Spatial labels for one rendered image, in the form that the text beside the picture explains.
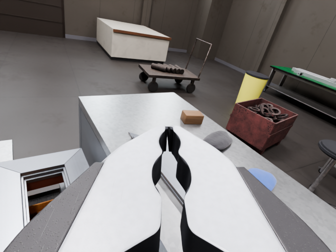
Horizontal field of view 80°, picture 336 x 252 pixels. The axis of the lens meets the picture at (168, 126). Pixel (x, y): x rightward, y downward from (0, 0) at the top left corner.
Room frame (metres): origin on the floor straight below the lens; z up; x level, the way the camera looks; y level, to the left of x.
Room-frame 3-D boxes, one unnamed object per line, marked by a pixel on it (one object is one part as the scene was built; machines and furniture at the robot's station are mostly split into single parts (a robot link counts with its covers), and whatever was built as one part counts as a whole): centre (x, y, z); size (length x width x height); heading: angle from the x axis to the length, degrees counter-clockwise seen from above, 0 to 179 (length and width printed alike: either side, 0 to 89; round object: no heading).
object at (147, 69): (4.48, 0.21, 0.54); 1.32 x 0.77 x 1.09; 123
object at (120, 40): (6.96, 1.83, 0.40); 2.20 x 1.74 x 0.81; 34
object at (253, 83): (4.37, -1.56, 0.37); 0.48 x 0.47 x 0.75; 33
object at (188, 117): (0.93, -0.11, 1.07); 0.10 x 0.06 x 0.05; 114
